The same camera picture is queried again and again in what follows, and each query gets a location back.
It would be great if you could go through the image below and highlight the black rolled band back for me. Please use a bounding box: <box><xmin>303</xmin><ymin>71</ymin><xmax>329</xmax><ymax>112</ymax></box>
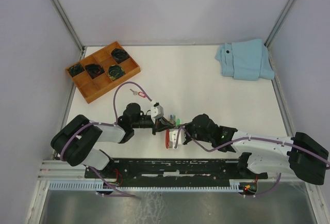
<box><xmin>111</xmin><ymin>48</ymin><xmax>129</xmax><ymax>64</ymax></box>

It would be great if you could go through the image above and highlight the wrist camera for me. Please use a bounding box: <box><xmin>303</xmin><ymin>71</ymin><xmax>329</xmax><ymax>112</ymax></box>
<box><xmin>150</xmin><ymin>101</ymin><xmax>164</xmax><ymax>120</ymax></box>
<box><xmin>169</xmin><ymin>127</ymin><xmax>186</xmax><ymax>149</ymax></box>

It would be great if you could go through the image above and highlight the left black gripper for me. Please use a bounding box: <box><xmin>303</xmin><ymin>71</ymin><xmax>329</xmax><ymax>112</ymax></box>
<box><xmin>132</xmin><ymin>115</ymin><xmax>174</xmax><ymax>135</ymax></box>

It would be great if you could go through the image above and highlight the grey cable duct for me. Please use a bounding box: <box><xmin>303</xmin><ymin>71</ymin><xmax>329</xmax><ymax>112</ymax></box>
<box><xmin>48</xmin><ymin>179</ymin><xmax>256</xmax><ymax>191</ymax></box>

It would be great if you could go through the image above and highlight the key with red tag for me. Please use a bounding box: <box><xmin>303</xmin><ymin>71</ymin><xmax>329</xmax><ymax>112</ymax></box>
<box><xmin>130</xmin><ymin>89</ymin><xmax>146</xmax><ymax>98</ymax></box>

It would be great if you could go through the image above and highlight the black green rolled band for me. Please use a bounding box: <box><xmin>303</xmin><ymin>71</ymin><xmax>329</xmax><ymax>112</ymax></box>
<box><xmin>107</xmin><ymin>65</ymin><xmax>125</xmax><ymax>81</ymax></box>

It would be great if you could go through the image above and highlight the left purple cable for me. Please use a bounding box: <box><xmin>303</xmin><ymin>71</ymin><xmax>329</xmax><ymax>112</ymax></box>
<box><xmin>60</xmin><ymin>82</ymin><xmax>158</xmax><ymax>198</ymax></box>

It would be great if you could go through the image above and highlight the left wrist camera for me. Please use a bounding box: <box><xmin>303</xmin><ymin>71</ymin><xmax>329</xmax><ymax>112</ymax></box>
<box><xmin>150</xmin><ymin>101</ymin><xmax>164</xmax><ymax>120</ymax></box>

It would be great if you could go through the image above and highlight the purple cable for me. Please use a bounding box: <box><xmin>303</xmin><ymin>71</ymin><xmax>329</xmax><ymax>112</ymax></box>
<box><xmin>60</xmin><ymin>82</ymin><xmax>158</xmax><ymax>198</ymax></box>
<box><xmin>175</xmin><ymin>126</ymin><xmax>330</xmax><ymax>198</ymax></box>

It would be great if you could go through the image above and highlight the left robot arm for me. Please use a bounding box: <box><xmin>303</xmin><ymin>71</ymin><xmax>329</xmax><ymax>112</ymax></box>
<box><xmin>51</xmin><ymin>103</ymin><xmax>176</xmax><ymax>178</ymax></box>

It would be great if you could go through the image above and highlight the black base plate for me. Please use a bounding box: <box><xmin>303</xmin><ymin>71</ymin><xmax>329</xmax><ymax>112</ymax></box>
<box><xmin>99</xmin><ymin>158</ymin><xmax>268</xmax><ymax>188</ymax></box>

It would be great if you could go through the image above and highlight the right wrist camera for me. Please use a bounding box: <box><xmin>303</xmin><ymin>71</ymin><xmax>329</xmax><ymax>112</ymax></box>
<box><xmin>169</xmin><ymin>127</ymin><xmax>186</xmax><ymax>149</ymax></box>

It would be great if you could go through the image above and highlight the black yellow rolled band left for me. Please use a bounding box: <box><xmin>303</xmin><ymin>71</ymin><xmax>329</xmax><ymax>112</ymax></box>
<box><xmin>68</xmin><ymin>63</ymin><xmax>84</xmax><ymax>77</ymax></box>

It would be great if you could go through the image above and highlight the wooden compartment tray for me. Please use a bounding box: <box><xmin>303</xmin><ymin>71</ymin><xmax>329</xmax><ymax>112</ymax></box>
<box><xmin>65</xmin><ymin>41</ymin><xmax>141</xmax><ymax>103</ymax></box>

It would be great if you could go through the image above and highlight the black red rolled band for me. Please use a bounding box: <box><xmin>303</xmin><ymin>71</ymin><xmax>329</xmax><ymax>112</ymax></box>
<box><xmin>85</xmin><ymin>63</ymin><xmax>105</xmax><ymax>79</ymax></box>

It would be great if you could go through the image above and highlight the metal key holder red handle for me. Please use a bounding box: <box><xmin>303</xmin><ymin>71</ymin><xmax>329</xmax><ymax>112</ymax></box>
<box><xmin>165</xmin><ymin>120</ymin><xmax>177</xmax><ymax>149</ymax></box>

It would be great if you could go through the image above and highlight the light blue folded cloth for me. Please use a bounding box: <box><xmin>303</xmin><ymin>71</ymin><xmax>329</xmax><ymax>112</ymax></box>
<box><xmin>215</xmin><ymin>39</ymin><xmax>275</xmax><ymax>81</ymax></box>

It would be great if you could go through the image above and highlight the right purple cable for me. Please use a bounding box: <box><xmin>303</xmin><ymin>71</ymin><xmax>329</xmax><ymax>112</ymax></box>
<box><xmin>175</xmin><ymin>126</ymin><xmax>330</xmax><ymax>198</ymax></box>

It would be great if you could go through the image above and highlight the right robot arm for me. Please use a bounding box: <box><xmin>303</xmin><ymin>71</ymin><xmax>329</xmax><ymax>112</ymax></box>
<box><xmin>183</xmin><ymin>114</ymin><xmax>329</xmax><ymax>185</ymax></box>

